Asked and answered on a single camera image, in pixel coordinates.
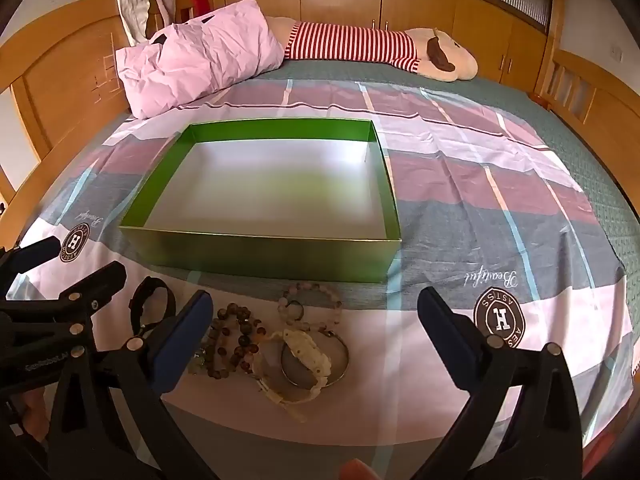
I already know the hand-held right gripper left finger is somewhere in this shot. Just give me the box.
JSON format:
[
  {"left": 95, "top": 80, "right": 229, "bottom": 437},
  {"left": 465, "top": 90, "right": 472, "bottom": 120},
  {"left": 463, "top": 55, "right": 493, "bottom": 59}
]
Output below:
[{"left": 47, "top": 289, "right": 221, "bottom": 480}]

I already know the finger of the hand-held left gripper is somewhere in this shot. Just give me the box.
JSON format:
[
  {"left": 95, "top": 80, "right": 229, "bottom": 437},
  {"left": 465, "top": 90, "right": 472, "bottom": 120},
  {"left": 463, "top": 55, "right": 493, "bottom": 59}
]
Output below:
[
  {"left": 0, "top": 260, "right": 128, "bottom": 322},
  {"left": 0, "top": 236, "right": 62, "bottom": 281}
]

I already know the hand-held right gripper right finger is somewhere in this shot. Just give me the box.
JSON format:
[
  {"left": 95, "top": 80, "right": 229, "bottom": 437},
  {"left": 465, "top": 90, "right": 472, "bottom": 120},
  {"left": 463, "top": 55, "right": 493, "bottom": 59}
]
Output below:
[{"left": 415, "top": 286, "right": 583, "bottom": 480}]

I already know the black bracelet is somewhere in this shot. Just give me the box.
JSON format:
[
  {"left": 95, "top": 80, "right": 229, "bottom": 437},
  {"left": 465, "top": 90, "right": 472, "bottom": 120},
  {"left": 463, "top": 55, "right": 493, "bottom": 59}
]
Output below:
[{"left": 129, "top": 276, "right": 177, "bottom": 338}]

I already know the pink bead bracelet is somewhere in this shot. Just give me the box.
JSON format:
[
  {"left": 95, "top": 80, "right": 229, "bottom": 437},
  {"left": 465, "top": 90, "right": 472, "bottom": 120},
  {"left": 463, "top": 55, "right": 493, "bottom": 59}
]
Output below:
[{"left": 277, "top": 282, "right": 345, "bottom": 333}]

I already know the green cardboard box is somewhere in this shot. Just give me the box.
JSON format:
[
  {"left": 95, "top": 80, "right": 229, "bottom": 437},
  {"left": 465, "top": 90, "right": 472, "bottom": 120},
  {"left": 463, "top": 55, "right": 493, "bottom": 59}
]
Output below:
[{"left": 119, "top": 118, "right": 402, "bottom": 283}]

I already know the white wristwatch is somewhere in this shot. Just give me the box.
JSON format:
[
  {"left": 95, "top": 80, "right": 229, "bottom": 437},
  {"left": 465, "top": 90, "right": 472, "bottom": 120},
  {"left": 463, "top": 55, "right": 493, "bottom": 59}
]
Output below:
[{"left": 252, "top": 327, "right": 333, "bottom": 423}]

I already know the person's right hand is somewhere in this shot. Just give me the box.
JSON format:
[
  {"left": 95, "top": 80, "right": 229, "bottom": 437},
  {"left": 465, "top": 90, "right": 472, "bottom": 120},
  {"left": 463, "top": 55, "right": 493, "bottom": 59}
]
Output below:
[{"left": 339, "top": 459, "right": 383, "bottom": 480}]

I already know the silver bangle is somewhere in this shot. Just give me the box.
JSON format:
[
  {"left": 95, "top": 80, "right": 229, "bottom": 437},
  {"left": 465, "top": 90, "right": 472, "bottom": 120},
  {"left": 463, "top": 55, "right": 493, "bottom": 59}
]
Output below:
[{"left": 280, "top": 332, "right": 350, "bottom": 388}]

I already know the plaid bedsheet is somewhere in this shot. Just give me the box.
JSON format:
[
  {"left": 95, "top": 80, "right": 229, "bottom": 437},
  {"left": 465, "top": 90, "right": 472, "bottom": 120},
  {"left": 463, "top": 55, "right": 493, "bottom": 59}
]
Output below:
[{"left": 10, "top": 77, "right": 633, "bottom": 480}]

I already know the wooden headboard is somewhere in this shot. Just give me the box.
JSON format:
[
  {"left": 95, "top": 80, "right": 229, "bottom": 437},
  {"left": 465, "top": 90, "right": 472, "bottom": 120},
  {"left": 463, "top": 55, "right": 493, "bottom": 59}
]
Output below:
[{"left": 0, "top": 15, "right": 146, "bottom": 261}]

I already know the green bed cover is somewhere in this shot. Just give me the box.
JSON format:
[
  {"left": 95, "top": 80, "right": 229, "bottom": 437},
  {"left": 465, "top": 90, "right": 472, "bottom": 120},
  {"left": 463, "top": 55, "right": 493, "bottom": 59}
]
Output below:
[{"left": 220, "top": 57, "right": 640, "bottom": 281}]

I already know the pink pillow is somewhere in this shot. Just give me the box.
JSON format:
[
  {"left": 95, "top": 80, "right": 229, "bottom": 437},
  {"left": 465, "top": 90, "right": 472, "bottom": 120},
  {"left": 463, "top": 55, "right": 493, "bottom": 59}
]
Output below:
[{"left": 115, "top": 0, "right": 286, "bottom": 120}]

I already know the white towel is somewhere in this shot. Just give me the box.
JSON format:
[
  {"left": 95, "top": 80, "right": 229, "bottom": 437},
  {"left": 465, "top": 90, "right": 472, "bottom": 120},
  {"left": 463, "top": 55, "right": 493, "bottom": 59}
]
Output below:
[{"left": 114, "top": 0, "right": 153, "bottom": 46}]

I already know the pink towel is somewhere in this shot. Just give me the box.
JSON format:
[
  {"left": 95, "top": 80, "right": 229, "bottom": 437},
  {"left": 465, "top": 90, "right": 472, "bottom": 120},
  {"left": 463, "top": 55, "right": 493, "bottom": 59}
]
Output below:
[{"left": 150, "top": 0, "right": 176, "bottom": 28}]

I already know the wooden footboard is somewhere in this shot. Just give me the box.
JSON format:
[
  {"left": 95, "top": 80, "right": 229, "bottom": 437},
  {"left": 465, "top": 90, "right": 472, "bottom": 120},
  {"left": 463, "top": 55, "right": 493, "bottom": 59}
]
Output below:
[{"left": 545, "top": 45, "right": 640, "bottom": 196}]

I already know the wooden chair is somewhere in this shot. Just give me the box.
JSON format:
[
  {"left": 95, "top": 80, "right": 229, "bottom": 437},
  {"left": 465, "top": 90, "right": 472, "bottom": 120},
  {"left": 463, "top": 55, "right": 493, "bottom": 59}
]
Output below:
[{"left": 172, "top": 0, "right": 213, "bottom": 23}]

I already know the plush toy with striped shirt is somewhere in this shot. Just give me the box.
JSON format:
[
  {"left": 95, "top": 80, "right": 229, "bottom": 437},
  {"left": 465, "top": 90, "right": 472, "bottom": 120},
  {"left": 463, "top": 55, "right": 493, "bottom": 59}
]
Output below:
[{"left": 265, "top": 16, "right": 479, "bottom": 82}]

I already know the brown bead bracelet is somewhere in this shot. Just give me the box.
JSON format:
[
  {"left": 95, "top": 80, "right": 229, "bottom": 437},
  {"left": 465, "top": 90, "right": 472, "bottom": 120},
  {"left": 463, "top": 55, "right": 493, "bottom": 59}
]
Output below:
[{"left": 202, "top": 302, "right": 268, "bottom": 378}]

